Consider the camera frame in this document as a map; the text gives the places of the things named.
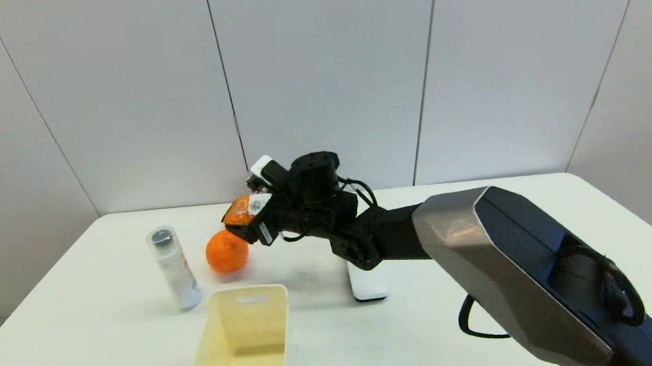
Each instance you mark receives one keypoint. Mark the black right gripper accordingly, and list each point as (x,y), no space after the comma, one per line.
(316,204)

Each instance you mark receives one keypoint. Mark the orange fruit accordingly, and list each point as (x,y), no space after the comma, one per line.
(227,252)

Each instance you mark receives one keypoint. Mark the orange snack packet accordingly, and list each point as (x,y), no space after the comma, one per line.
(241,209)

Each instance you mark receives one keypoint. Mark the white bottle with clear cap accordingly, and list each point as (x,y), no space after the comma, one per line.
(176,273)

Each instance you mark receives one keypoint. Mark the cream plastic basket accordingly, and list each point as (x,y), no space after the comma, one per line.
(237,347)

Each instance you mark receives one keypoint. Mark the white flat remote case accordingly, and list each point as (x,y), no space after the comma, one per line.
(367,285)

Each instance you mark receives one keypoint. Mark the small wrist camera box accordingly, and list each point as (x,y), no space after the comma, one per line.
(266,170)

